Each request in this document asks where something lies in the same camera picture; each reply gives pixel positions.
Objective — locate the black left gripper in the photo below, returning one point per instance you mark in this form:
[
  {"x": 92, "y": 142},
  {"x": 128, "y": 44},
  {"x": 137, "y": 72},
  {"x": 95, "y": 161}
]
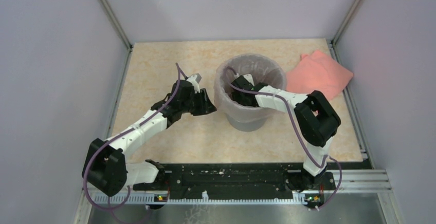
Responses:
[{"x": 205, "y": 106}]

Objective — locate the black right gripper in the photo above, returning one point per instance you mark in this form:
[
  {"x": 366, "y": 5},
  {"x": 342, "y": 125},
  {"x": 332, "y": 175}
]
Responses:
[{"x": 238, "y": 98}]

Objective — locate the grey plastic trash bin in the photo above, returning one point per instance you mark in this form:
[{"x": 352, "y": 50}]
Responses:
[{"x": 263, "y": 70}]

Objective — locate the translucent pink trash bag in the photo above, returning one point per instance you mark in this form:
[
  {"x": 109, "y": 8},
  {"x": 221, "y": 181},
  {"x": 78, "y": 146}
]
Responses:
[{"x": 249, "y": 72}]

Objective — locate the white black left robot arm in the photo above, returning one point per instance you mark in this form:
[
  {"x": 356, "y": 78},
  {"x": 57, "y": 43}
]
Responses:
[{"x": 105, "y": 166}]

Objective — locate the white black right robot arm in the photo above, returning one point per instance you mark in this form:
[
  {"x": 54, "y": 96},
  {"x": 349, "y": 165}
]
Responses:
[{"x": 313, "y": 119}]

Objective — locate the folded pink cloth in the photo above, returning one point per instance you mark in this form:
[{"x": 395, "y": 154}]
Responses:
[{"x": 318, "y": 71}]

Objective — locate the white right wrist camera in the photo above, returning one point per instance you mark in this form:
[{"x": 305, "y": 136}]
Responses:
[{"x": 244, "y": 81}]

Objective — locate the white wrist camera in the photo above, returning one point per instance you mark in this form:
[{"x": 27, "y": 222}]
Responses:
[
  {"x": 195, "y": 80},
  {"x": 244, "y": 81}
]

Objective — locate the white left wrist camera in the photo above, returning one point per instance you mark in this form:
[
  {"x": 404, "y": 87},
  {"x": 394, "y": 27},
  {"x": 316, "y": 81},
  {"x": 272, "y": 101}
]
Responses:
[{"x": 195, "y": 80}]

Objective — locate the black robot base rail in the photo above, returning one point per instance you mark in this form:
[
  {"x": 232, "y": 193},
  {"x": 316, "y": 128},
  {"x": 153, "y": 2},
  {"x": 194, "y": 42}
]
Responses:
[{"x": 237, "y": 181}]

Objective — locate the white slotted cable duct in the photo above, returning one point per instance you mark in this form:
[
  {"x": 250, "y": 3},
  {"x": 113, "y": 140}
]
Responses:
[{"x": 162, "y": 199}]

